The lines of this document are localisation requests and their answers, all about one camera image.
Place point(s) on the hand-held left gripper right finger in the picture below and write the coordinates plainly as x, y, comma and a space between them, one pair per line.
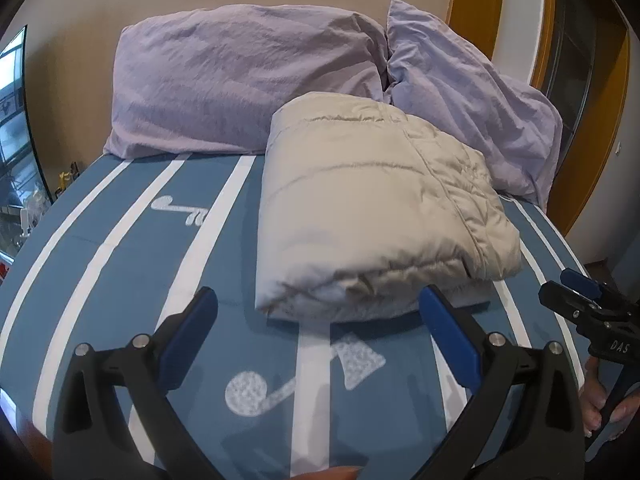
447, 335

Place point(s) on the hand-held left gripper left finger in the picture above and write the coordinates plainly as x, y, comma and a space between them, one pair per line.
192, 330

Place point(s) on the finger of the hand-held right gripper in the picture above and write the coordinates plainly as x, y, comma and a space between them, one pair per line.
565, 300
580, 282

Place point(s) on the beige quilt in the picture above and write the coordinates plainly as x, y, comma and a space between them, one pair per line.
375, 200

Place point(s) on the person's right hand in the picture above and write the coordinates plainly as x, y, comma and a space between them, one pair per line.
592, 400

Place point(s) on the person's left hand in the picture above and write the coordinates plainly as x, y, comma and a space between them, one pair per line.
335, 474

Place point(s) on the blue white striped bed sheet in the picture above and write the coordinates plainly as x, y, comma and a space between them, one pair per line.
125, 260

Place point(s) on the cluttered side table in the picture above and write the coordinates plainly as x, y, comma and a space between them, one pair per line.
25, 210

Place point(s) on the small purple pillow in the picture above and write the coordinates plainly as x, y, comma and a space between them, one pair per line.
475, 100

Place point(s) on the dark glass door panel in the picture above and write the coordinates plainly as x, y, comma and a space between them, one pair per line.
570, 70

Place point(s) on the large purple pillow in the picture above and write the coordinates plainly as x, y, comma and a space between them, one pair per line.
225, 75

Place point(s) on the wooden door frame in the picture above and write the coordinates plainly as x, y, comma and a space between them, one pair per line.
477, 10

